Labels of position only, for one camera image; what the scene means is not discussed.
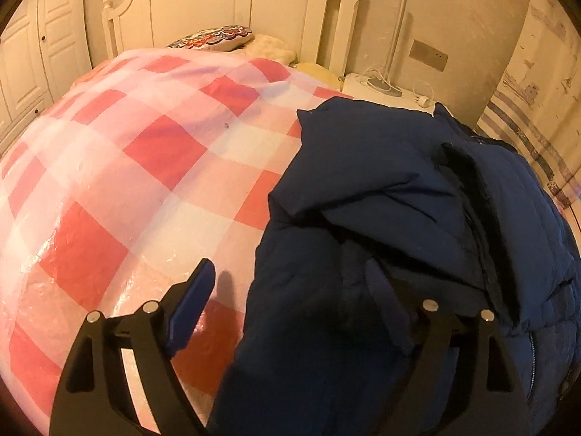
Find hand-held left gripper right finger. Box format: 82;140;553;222
385;269;533;436

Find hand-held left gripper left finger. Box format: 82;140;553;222
49;258;216;436

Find navy blue padded jacket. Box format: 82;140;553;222
206;97;577;436

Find pink checkered bed cover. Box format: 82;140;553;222
0;48;355;436

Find striped patterned curtain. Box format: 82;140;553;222
476;0;581;210

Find white nightstand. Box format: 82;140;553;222
341;72;455;110

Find yellow cushion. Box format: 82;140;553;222
295;62;341;92

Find floral embroidered pillow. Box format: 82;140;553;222
167;25;254;52

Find cream fluffy pillow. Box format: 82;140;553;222
245;34;298;65

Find white table lamp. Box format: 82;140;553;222
367;0;409;97

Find white wooden headboard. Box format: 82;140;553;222
101;0;364;87

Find white charger cable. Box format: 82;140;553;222
358;66;437;109

